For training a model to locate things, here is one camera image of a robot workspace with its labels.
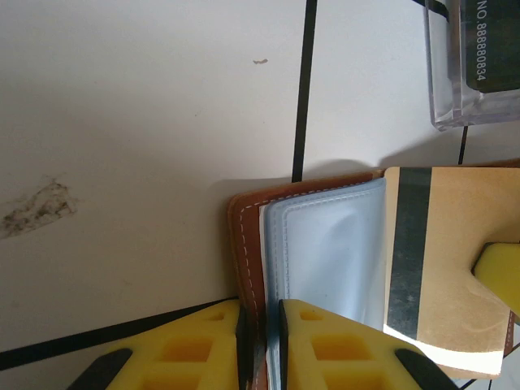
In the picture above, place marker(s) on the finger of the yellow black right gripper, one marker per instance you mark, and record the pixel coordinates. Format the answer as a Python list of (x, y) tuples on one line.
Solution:
[(501, 272)]

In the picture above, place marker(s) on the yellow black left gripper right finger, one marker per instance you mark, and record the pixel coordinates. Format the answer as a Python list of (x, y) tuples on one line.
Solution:
[(337, 357)]

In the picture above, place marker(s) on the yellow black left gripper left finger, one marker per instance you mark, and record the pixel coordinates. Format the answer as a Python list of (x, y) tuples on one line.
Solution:
[(178, 349)]

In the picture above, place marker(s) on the gold card with black stripe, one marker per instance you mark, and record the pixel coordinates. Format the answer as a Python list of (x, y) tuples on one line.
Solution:
[(447, 252)]

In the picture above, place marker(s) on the brown leather card holder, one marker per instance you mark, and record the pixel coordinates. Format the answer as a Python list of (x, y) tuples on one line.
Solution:
[(325, 260)]

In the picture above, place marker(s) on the clear acrylic card box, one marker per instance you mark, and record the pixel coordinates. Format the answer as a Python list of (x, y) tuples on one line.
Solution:
[(443, 81)]

